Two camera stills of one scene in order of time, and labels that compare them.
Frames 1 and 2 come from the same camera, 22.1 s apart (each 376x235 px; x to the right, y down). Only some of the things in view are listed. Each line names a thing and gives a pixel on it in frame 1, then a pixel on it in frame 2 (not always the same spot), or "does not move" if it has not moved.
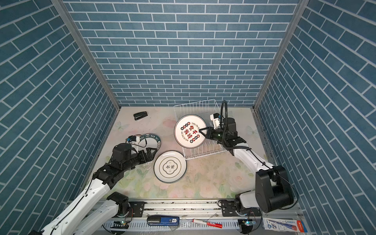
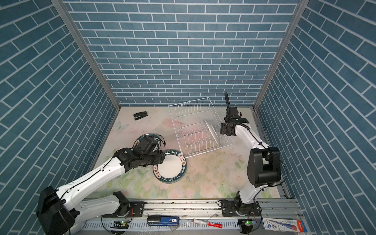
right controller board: x=249 y=223 does not move
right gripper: x=210 y=134 → x=223 y=128
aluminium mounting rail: x=187 y=217 does not move
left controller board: x=120 y=224 does not move
